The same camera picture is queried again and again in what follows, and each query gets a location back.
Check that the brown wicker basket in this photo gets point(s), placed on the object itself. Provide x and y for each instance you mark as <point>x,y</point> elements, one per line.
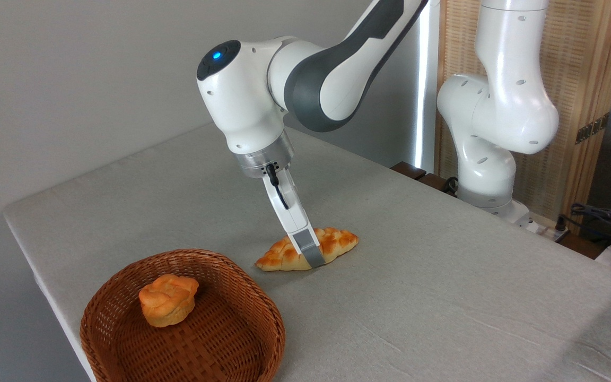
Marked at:
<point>220,339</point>

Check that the metal screen hinge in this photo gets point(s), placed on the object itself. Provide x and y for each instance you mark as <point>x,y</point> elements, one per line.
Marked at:
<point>592,128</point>

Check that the grey tablecloth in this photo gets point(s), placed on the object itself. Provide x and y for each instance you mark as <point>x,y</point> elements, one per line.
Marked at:
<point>443,297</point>

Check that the wooden folding screen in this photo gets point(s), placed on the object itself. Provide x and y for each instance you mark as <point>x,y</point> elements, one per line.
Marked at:
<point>581,58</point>

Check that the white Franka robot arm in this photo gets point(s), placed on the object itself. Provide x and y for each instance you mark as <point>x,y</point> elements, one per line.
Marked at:
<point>502,106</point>

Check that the long braided bread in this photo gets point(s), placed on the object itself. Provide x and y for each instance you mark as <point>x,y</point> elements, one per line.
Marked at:
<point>337,243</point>

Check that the white power strip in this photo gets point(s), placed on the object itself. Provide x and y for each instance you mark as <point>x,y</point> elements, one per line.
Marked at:
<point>547,229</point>

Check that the round bread bun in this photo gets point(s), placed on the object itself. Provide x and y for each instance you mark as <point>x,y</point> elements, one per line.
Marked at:
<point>168,301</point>

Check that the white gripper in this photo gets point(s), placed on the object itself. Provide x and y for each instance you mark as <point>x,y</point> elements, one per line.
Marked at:
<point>290,209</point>

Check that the dark brown wooden block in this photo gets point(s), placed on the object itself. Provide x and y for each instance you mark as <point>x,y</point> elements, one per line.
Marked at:
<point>409,170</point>

